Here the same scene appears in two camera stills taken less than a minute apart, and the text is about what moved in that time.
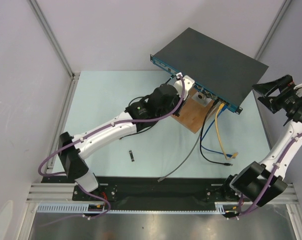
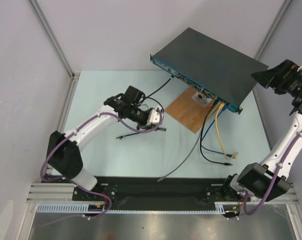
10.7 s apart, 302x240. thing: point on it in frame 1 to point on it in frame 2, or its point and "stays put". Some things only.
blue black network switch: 220,73 stays put
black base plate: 157,193 stays put
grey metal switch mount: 201,99 stays put
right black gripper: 274,97 to 278,78
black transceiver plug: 132,156 to 162,129
